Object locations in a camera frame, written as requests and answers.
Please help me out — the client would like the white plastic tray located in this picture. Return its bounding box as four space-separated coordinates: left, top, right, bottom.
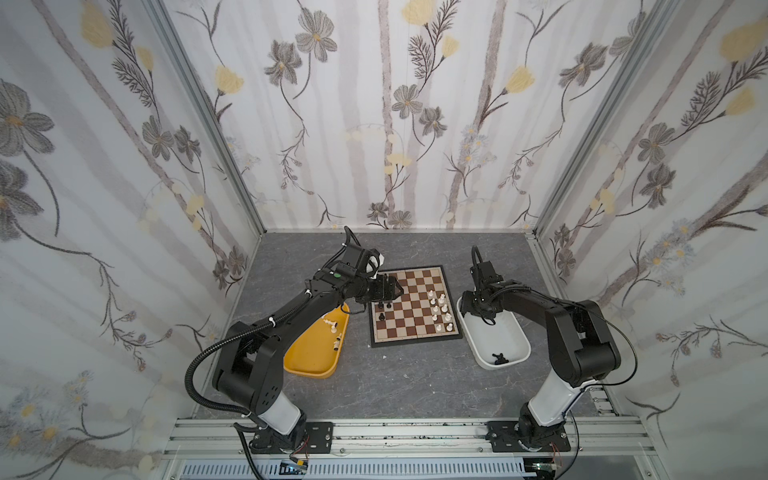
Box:
456 299 531 371

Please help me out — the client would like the brown folding chess board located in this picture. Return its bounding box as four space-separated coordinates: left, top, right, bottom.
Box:
369 265 463 348

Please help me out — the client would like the yellow plastic tray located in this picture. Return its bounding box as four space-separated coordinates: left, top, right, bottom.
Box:
283 304 350 379

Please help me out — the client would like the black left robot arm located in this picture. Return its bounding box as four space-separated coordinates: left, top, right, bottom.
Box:
212 243 402 437

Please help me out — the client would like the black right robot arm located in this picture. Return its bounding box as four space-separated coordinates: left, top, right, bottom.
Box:
456 247 621 451

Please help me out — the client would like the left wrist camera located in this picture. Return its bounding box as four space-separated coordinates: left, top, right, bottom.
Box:
366 253 384 276

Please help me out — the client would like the black left corrugated cable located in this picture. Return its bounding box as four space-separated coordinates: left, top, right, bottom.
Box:
183 317 283 480

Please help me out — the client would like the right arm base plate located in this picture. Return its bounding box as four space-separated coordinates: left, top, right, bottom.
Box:
485 420 572 454

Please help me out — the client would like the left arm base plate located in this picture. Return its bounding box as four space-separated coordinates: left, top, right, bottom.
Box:
246 421 335 455

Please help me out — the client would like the aluminium mounting rail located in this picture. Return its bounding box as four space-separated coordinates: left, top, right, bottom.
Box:
161 416 658 461

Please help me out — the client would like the white slotted cable duct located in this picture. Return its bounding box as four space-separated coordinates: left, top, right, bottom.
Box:
178 458 538 480

